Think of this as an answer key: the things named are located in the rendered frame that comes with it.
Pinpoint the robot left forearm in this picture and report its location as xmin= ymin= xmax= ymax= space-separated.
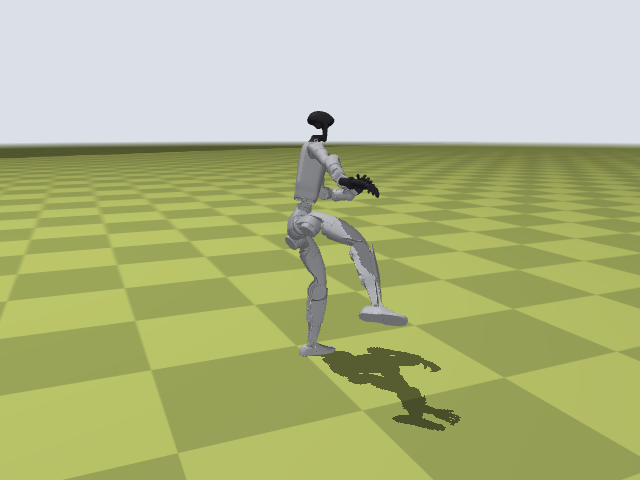
xmin=330 ymin=189 xmax=358 ymax=202

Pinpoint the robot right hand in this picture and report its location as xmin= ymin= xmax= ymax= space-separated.
xmin=338 ymin=177 xmax=379 ymax=198

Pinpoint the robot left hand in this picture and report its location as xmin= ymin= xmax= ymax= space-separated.
xmin=354 ymin=174 xmax=375 ymax=196

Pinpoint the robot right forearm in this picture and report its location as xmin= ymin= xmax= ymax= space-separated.
xmin=325 ymin=154 xmax=348 ymax=190

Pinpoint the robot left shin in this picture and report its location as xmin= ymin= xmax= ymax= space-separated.
xmin=306 ymin=288 xmax=328 ymax=348

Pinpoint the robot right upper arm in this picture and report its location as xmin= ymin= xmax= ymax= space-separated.
xmin=307 ymin=142 xmax=341 ymax=169

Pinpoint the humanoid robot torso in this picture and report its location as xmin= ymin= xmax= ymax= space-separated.
xmin=287 ymin=139 xmax=326 ymax=240

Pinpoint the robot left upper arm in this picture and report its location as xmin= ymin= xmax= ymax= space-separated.
xmin=318 ymin=178 xmax=332 ymax=200

